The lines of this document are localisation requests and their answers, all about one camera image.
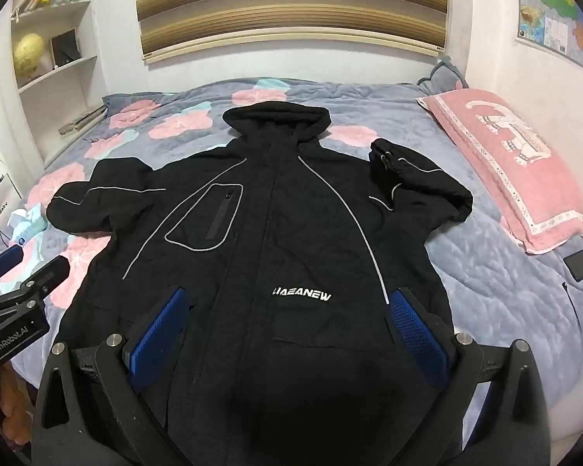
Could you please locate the colourful map poster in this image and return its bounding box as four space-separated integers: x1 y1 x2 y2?
516 0 583 81

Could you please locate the black picture frame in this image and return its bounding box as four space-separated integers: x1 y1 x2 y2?
50 28 79 67

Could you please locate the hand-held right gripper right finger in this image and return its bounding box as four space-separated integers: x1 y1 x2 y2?
389 287 551 466

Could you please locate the black hooded jacket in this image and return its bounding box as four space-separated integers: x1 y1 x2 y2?
46 103 475 466

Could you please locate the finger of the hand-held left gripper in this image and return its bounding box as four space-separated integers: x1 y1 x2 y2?
0 244 26 297
20 256 72 308

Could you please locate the light blue tissue packet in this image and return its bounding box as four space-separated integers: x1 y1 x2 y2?
7 204 50 249

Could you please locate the white bookshelf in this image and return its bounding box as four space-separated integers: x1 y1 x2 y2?
7 0 104 168

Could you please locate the black phone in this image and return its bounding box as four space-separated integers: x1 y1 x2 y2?
562 247 583 283

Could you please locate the person's left hand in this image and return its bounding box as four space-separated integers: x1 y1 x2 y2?
0 366 34 447

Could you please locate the grey pillow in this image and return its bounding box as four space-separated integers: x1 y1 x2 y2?
416 61 469 96

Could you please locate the grey floral blanket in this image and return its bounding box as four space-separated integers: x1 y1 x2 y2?
0 78 583 430

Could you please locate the pink pillow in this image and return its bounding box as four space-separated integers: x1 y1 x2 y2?
415 88 583 256

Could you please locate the yellow globe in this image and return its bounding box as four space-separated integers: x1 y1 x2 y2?
13 33 47 84

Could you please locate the black cable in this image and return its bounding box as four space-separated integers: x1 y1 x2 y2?
562 279 583 333

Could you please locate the striped window blind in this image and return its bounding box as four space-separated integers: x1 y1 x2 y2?
134 0 452 64

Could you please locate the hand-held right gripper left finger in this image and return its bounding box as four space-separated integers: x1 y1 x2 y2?
31 286 190 466

